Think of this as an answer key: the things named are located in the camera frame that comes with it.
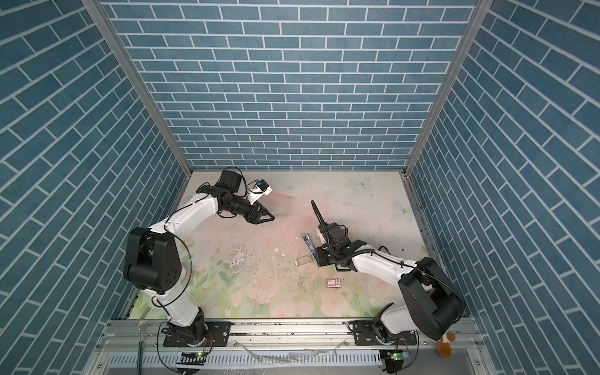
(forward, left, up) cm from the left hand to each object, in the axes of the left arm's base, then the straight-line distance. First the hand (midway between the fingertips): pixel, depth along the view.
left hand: (269, 214), depth 86 cm
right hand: (-11, -17, -11) cm, 23 cm away
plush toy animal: (-41, -56, -11) cm, 70 cm away
